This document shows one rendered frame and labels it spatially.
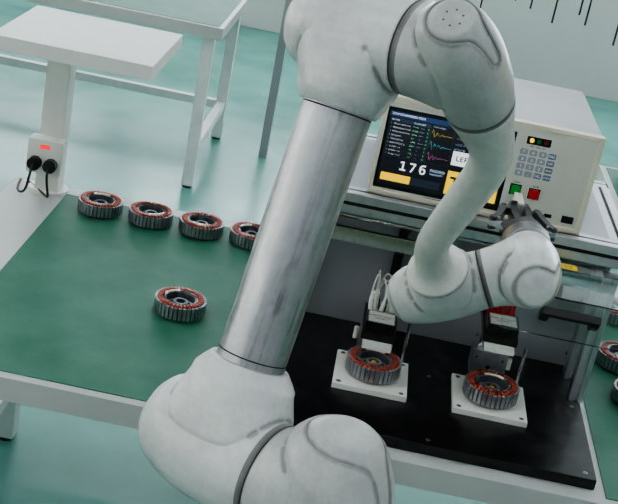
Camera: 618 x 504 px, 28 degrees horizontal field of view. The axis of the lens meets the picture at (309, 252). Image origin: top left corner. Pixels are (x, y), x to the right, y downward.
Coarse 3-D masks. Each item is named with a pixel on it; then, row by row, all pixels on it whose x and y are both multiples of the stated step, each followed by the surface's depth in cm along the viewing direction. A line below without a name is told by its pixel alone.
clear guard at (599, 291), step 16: (576, 272) 244; (592, 272) 245; (608, 272) 247; (560, 288) 235; (576, 288) 236; (592, 288) 238; (608, 288) 239; (560, 304) 230; (576, 304) 230; (592, 304) 230; (608, 304) 231; (512, 320) 228; (528, 320) 228; (560, 320) 228; (608, 320) 229; (560, 336) 227; (576, 336) 227; (592, 336) 228; (608, 336) 228
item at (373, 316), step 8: (368, 312) 256; (376, 312) 256; (384, 312) 257; (368, 320) 252; (376, 320) 253; (384, 320) 253; (392, 320) 254; (368, 328) 252; (376, 328) 252; (384, 328) 252; (392, 328) 252; (368, 336) 253; (376, 336) 253; (384, 336) 252; (392, 336) 252; (368, 344) 251; (376, 344) 252; (384, 344) 252; (392, 344) 253
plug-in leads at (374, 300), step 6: (378, 276) 260; (384, 276) 261; (390, 276) 260; (378, 282) 260; (384, 282) 261; (372, 288) 258; (378, 288) 260; (372, 294) 258; (378, 294) 261; (372, 300) 258; (378, 300) 261; (384, 300) 258; (372, 306) 259; (378, 306) 264; (384, 306) 258; (390, 312) 259
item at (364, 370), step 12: (360, 348) 252; (348, 360) 248; (360, 360) 246; (384, 360) 252; (396, 360) 250; (348, 372) 248; (360, 372) 246; (372, 372) 244; (384, 372) 245; (396, 372) 247
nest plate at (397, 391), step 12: (336, 360) 253; (336, 372) 248; (336, 384) 244; (348, 384) 244; (360, 384) 245; (372, 384) 246; (384, 384) 247; (396, 384) 248; (384, 396) 244; (396, 396) 244
